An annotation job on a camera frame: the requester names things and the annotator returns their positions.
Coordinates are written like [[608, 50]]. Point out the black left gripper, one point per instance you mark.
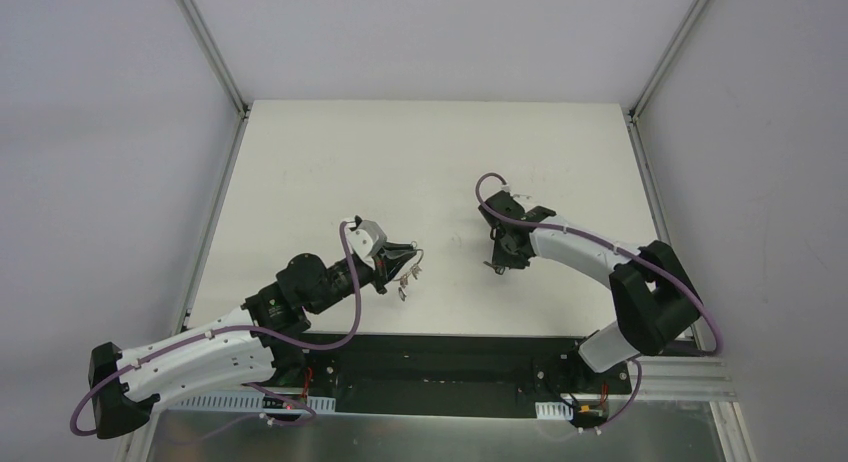
[[383, 273]]

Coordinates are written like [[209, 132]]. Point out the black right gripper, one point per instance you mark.
[[505, 248]]

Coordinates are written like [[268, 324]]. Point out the silver keyring with clips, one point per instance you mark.
[[411, 273]]

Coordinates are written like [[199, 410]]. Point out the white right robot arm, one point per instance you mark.
[[651, 292]]

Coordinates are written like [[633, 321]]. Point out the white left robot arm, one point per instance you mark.
[[253, 343]]

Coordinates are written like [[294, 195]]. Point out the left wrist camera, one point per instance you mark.
[[365, 239]]

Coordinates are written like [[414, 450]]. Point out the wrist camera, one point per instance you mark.
[[365, 239], [523, 199]]

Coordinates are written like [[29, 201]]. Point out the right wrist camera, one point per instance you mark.
[[523, 199]]

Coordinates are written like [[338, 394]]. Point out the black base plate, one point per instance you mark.
[[439, 375]]

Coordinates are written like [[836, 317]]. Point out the right white slotted cable duct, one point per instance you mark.
[[556, 411]]

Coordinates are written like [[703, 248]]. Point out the white slotted cable duct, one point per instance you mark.
[[556, 411], [251, 401]]

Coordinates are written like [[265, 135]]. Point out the aluminium frame rail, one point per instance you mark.
[[697, 379]]

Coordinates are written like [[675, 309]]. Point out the left white slotted cable duct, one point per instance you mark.
[[251, 401]]

